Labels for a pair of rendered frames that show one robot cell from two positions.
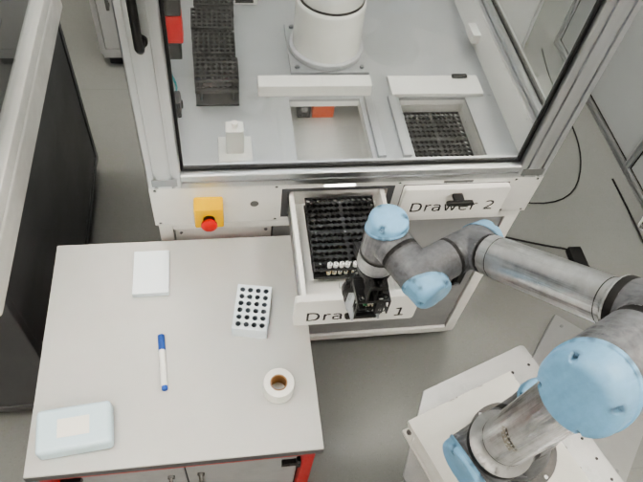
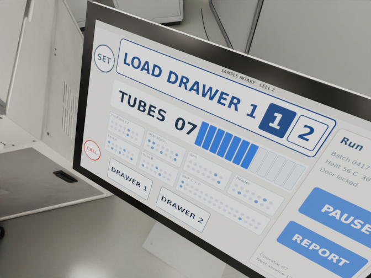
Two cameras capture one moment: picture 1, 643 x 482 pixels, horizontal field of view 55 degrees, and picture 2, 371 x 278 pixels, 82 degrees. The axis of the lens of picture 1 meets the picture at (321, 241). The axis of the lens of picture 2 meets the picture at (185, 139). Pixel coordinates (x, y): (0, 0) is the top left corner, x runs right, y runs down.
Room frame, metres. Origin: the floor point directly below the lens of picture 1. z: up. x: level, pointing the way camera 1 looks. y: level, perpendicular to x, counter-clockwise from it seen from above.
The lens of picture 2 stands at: (0.90, -1.03, 1.38)
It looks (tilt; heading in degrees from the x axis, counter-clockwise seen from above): 62 degrees down; 5
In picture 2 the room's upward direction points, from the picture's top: 3 degrees counter-clockwise
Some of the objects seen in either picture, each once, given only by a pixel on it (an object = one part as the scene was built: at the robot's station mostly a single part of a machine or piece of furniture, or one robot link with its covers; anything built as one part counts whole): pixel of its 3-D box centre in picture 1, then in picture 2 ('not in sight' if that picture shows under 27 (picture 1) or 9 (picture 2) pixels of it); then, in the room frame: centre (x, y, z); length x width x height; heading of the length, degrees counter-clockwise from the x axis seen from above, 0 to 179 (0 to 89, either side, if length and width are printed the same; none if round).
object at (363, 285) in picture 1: (370, 283); not in sight; (0.69, -0.11, 1.04); 0.09 x 0.08 x 0.12; 15
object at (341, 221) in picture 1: (343, 238); not in sight; (0.93, -0.05, 0.87); 0.22 x 0.18 x 0.06; 15
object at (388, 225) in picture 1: (385, 235); not in sight; (0.70, -0.12, 1.20); 0.09 x 0.08 x 0.11; 40
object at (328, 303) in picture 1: (356, 307); not in sight; (0.73, -0.10, 0.87); 0.29 x 0.02 x 0.11; 105
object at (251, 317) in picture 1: (252, 311); not in sight; (0.73, 0.14, 0.78); 0.12 x 0.08 x 0.04; 5
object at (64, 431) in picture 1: (75, 429); not in sight; (0.38, 0.44, 0.78); 0.15 x 0.10 x 0.04; 110
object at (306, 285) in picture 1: (343, 236); not in sight; (0.94, -0.05, 0.86); 0.40 x 0.26 x 0.06; 15
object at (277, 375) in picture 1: (278, 385); not in sight; (0.55, 0.04, 0.78); 0.07 x 0.07 x 0.04
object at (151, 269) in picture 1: (151, 273); not in sight; (0.80, 0.41, 0.77); 0.13 x 0.09 x 0.02; 15
